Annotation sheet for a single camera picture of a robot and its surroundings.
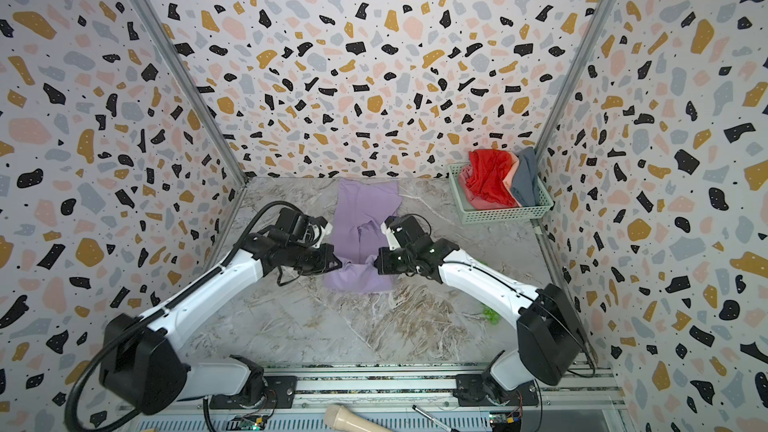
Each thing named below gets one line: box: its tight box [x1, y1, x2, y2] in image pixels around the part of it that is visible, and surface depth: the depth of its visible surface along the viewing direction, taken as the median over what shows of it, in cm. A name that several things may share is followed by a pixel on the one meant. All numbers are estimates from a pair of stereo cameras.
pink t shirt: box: [458, 151, 522, 210], surface depth 112 cm
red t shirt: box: [464, 149, 516, 207], surface depth 112 cm
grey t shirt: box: [512, 146, 540, 207], surface depth 111 cm
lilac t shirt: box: [323, 179, 403, 293], surface depth 108 cm
